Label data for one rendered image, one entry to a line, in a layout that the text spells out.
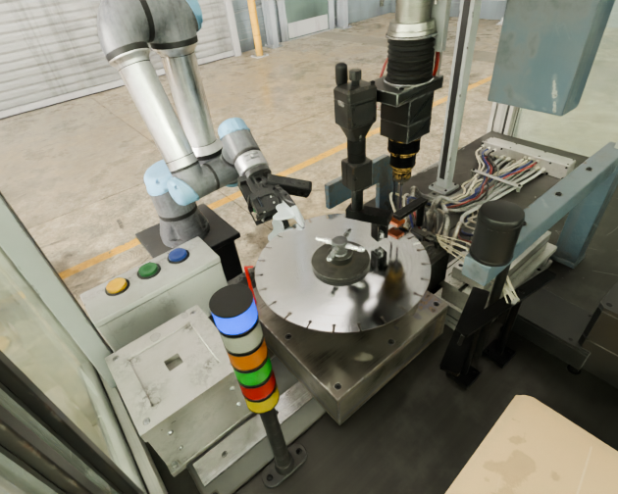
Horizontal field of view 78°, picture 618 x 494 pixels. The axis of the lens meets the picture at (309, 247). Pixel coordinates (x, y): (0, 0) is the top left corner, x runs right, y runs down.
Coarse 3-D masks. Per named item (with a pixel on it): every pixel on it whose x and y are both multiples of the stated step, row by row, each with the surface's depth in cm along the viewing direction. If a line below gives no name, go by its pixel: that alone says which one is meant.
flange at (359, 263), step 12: (324, 252) 74; (348, 252) 71; (360, 252) 73; (312, 264) 72; (324, 264) 71; (336, 264) 70; (348, 264) 70; (360, 264) 70; (324, 276) 69; (336, 276) 68; (348, 276) 68; (360, 276) 69
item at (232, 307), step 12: (228, 288) 40; (240, 288) 40; (216, 300) 39; (228, 300) 39; (240, 300) 38; (252, 300) 38; (216, 312) 37; (228, 312) 37; (240, 312) 37; (252, 312) 39; (216, 324) 39; (228, 324) 38; (240, 324) 38; (252, 324) 39
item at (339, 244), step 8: (344, 232) 72; (320, 240) 71; (328, 240) 70; (336, 240) 69; (344, 240) 69; (336, 248) 68; (344, 248) 69; (352, 248) 68; (360, 248) 68; (328, 256) 67; (336, 256) 70
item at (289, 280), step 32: (320, 224) 83; (352, 224) 81; (288, 256) 75; (384, 256) 73; (416, 256) 72; (288, 288) 68; (320, 288) 68; (352, 288) 67; (384, 288) 66; (416, 288) 66; (288, 320) 63; (320, 320) 62; (352, 320) 62
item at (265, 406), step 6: (276, 384) 48; (276, 390) 48; (270, 396) 47; (276, 396) 49; (246, 402) 49; (252, 402) 47; (258, 402) 47; (264, 402) 47; (270, 402) 48; (276, 402) 49; (252, 408) 48; (258, 408) 48; (264, 408) 48; (270, 408) 49
